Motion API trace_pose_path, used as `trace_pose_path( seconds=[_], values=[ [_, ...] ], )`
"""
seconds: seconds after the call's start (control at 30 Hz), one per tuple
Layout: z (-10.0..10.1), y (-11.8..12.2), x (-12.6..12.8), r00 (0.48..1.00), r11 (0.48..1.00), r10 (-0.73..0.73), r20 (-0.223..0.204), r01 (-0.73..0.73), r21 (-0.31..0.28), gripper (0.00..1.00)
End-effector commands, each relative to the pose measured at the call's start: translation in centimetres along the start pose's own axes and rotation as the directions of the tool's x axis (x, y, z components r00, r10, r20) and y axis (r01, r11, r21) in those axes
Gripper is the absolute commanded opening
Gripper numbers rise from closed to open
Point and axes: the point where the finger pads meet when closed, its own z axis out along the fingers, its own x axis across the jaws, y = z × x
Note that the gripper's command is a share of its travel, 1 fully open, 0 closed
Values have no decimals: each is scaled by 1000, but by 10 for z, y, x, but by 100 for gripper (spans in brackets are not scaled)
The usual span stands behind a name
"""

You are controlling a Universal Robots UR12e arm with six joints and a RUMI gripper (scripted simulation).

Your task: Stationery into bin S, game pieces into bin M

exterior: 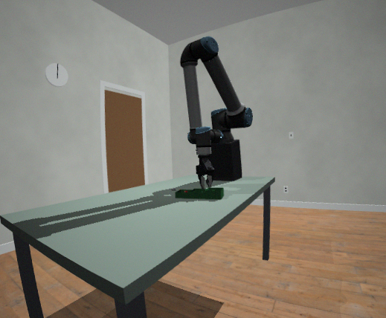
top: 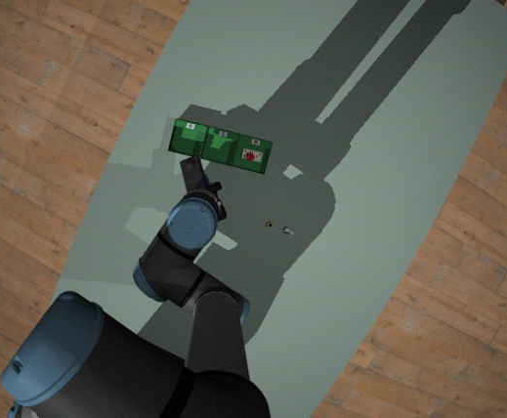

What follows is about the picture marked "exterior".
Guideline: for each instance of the green rack of three bins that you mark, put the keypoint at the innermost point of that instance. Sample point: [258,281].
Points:
[209,193]

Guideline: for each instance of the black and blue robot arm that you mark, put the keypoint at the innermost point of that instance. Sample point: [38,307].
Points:
[237,115]

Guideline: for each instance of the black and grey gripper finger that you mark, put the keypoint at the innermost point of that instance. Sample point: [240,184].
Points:
[209,180]
[202,179]

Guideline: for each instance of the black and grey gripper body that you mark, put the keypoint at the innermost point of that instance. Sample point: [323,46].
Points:
[200,166]

